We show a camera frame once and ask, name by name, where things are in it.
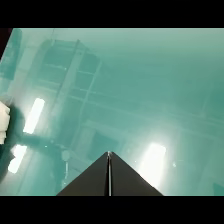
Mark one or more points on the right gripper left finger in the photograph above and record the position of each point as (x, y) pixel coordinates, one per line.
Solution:
(92, 181)

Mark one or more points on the white garment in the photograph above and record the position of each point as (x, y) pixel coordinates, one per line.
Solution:
(3, 121)

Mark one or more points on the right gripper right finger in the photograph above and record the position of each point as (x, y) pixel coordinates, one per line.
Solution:
(128, 181)

